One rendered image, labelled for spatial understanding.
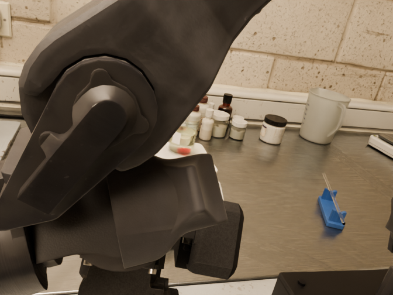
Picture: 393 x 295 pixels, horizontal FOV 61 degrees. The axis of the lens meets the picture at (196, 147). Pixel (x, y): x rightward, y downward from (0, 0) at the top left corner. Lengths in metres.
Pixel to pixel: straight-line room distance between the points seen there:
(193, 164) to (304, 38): 1.05
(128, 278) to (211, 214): 0.10
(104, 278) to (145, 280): 0.03
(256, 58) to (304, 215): 0.58
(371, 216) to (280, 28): 0.62
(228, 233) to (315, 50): 1.00
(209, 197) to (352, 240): 0.57
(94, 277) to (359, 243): 0.56
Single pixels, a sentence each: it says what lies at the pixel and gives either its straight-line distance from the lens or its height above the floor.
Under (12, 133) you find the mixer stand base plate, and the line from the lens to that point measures 0.87.
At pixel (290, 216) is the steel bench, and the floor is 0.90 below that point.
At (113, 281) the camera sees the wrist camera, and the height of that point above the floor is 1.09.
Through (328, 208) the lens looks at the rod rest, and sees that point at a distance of 0.76.
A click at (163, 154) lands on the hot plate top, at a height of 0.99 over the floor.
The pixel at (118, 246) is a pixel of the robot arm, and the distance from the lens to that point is 0.16.
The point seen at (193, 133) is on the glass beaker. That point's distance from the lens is 0.61.
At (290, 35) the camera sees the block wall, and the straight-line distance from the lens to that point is 1.16.
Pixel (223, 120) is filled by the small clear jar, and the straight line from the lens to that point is 0.95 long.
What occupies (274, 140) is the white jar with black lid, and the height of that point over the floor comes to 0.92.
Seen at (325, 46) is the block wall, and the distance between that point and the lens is 1.24.
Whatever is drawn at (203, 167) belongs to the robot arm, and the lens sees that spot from 0.16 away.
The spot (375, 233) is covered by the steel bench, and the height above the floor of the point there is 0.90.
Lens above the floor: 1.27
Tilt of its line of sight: 25 degrees down
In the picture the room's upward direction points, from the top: 11 degrees clockwise
